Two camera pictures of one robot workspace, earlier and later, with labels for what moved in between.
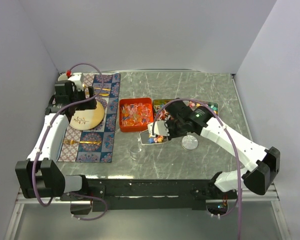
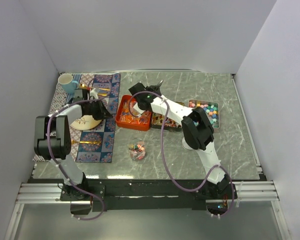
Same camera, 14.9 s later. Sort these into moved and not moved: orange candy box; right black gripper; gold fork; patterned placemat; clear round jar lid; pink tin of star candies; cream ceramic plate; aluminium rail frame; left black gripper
Moved: orange candy box; right black gripper; left black gripper
Not moved: pink tin of star candies; patterned placemat; clear round jar lid; aluminium rail frame; gold fork; cream ceramic plate
